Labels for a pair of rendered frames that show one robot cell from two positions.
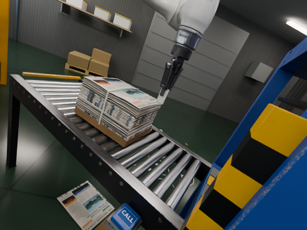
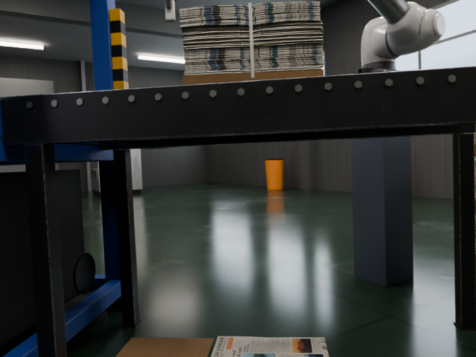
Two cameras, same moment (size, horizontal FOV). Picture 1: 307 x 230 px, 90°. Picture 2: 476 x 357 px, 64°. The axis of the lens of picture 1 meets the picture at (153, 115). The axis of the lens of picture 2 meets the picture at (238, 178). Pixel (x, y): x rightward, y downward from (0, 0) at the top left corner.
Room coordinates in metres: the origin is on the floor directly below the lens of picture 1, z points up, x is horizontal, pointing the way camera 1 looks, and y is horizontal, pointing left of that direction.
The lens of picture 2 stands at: (1.94, -0.20, 0.62)
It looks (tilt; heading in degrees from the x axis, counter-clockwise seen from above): 3 degrees down; 163
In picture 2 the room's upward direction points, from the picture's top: 2 degrees counter-clockwise
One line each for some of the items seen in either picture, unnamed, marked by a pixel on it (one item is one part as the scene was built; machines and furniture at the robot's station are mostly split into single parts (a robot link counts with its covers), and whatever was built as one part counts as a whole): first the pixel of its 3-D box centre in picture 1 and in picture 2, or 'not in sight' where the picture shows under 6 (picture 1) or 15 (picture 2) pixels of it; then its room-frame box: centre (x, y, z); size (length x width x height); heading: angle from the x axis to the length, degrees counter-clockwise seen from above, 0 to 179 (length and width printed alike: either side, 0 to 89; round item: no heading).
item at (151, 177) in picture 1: (165, 164); not in sight; (0.70, -0.16, 0.77); 0.47 x 0.05 x 0.05; 156
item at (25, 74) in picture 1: (55, 76); not in sight; (1.17, 0.86, 0.81); 0.43 x 0.03 x 0.02; 156
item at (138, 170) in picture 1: (155, 157); not in sight; (0.72, -0.10, 0.77); 0.47 x 0.05 x 0.05; 156
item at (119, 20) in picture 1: (122, 22); not in sight; (4.96, 1.88, 1.67); 0.48 x 0.40 x 0.26; 102
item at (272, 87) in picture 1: (221, 162); not in sight; (0.99, -0.58, 0.78); 0.09 x 0.09 x 1.55; 66
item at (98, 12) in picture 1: (103, 14); not in sight; (4.83, 2.45, 1.65); 0.41 x 0.34 x 0.22; 102
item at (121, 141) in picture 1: (129, 128); (215, 92); (0.81, 0.10, 0.83); 0.29 x 0.16 x 0.04; 161
